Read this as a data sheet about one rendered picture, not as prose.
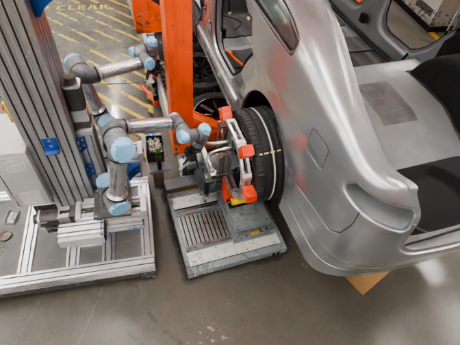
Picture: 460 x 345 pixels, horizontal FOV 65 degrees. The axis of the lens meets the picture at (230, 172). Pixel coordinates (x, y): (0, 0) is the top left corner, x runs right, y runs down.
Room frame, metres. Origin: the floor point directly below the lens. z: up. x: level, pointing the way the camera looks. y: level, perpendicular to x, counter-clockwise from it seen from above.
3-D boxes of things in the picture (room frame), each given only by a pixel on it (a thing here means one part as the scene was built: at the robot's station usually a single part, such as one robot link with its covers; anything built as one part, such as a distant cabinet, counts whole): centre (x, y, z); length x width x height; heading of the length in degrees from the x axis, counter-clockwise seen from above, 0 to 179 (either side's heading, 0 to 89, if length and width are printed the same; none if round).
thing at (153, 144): (2.03, 0.64, 0.51); 0.20 x 0.14 x 0.13; 15
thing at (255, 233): (1.76, -0.16, 0.13); 0.50 x 0.36 x 0.10; 23
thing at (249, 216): (1.76, -0.16, 0.32); 0.40 x 0.30 x 0.28; 23
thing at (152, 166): (2.05, 0.64, 0.44); 0.43 x 0.17 x 0.03; 23
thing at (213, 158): (1.67, 0.06, 0.85); 0.21 x 0.14 x 0.14; 113
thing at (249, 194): (1.41, -0.14, 0.85); 0.09 x 0.08 x 0.07; 23
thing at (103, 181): (1.25, 0.70, 0.98); 0.13 x 0.12 x 0.14; 37
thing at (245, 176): (1.70, -0.01, 0.85); 0.54 x 0.07 x 0.54; 23
